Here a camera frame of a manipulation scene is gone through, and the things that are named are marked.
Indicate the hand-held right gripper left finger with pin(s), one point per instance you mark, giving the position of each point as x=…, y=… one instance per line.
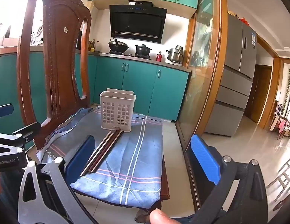
x=80, y=159

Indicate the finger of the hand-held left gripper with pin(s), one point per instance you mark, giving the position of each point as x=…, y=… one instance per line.
x=4, y=111
x=23, y=130

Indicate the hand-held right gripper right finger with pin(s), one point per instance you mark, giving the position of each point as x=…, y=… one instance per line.
x=205, y=161

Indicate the silver chopstick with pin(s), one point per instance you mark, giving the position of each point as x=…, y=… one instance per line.
x=96, y=154

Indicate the brown chopstick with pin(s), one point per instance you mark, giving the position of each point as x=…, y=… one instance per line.
x=100, y=154

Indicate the red-brown chopstick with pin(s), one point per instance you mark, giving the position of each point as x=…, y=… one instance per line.
x=103, y=153

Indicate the black chopstick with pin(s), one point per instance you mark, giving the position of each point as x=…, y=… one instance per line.
x=107, y=152

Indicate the white perforated utensil basket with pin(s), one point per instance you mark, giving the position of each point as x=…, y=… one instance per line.
x=117, y=112

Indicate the person's right hand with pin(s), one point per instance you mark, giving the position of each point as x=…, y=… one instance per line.
x=161, y=218

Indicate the blue plaid cloth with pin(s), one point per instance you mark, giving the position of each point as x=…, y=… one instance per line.
x=135, y=163

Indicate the carved wooden chair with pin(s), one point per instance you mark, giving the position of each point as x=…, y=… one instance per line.
x=58, y=58

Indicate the wooden slatted chair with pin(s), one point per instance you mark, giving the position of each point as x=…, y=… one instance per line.
x=284, y=172

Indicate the clothes drying rack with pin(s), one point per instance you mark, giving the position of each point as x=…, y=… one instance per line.
x=281, y=121

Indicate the wooden door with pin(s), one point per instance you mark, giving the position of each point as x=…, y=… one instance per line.
x=259, y=93

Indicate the grey refrigerator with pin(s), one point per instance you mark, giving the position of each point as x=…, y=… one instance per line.
x=236, y=74

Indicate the teal lower cabinets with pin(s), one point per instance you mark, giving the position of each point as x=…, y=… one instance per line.
x=135, y=86

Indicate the wood-framed glass sliding door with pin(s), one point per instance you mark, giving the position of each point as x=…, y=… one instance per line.
x=203, y=63

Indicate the group of sauce bottles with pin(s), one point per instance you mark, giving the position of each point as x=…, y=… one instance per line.
x=93, y=46

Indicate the stainless steel pot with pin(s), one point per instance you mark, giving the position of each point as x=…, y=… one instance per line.
x=175, y=54

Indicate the red gas canister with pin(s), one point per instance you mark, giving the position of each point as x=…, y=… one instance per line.
x=159, y=56

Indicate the gas stove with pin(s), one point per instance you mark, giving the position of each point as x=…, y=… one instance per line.
x=133, y=54

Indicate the black wok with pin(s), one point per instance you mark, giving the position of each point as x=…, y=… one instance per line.
x=118, y=45

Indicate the black lidded pot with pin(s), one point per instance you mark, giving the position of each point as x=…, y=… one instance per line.
x=143, y=49

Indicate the black range hood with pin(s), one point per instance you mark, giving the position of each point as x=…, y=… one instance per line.
x=138, y=24

